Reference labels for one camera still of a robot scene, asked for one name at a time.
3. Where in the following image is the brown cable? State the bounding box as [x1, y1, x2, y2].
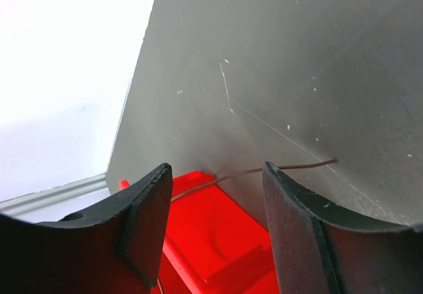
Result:
[157, 158, 338, 294]

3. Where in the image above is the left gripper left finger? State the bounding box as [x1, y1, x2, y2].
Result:
[1, 163, 173, 293]

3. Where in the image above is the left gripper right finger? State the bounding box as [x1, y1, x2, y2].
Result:
[262, 163, 422, 293]

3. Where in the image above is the aluminium frame rail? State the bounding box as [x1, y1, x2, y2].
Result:
[1, 174, 110, 223]

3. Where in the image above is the red bin far end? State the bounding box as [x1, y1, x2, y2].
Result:
[118, 170, 278, 294]

